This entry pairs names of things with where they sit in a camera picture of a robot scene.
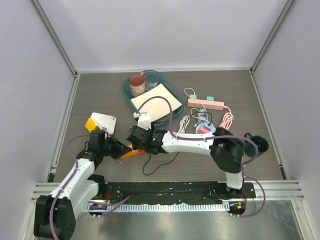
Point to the clear glass cup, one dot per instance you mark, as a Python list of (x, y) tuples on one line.
[(151, 80)]

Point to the white square power socket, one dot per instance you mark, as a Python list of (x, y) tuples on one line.
[(104, 122)]

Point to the yellow cube plug adapter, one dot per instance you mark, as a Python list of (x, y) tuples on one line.
[(90, 125)]

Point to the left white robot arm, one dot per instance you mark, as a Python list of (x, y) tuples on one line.
[(56, 214)]

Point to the green plug with white cable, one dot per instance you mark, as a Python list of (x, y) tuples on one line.
[(190, 92)]

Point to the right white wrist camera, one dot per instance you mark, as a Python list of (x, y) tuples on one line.
[(143, 120)]

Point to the pink power strip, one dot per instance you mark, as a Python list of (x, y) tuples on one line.
[(208, 104)]

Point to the orange power strip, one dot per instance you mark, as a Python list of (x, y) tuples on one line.
[(132, 153)]

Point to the white slotted cable duct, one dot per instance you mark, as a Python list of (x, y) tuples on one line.
[(183, 207)]

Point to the pink patterned mug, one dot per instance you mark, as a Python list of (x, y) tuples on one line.
[(137, 84)]

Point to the teal plastic tray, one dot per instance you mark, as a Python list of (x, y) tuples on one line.
[(125, 89)]

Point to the blue round socket hub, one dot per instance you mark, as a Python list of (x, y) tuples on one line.
[(204, 128)]

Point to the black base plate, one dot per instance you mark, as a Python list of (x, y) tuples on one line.
[(170, 193)]

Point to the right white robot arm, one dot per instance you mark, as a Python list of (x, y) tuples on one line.
[(222, 146)]

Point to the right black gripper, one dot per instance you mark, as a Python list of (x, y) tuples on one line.
[(150, 130)]

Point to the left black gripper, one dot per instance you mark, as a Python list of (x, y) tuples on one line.
[(120, 149)]

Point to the dark green mug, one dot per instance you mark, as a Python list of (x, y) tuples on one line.
[(261, 143)]

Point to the white square plate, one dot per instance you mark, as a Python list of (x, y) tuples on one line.
[(157, 107)]

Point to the teal plug on pink strip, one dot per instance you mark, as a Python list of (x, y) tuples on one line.
[(210, 98)]

